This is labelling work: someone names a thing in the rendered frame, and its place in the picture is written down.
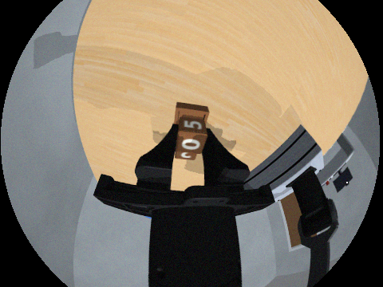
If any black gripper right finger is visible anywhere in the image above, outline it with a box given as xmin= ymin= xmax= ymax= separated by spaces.
xmin=202 ymin=128 xmax=250 ymax=195

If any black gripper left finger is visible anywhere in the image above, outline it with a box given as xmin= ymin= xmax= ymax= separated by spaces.
xmin=135 ymin=124 xmax=179 ymax=193

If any brown rectangular tray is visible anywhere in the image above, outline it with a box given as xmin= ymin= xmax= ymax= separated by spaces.
xmin=174 ymin=102 xmax=209 ymax=124

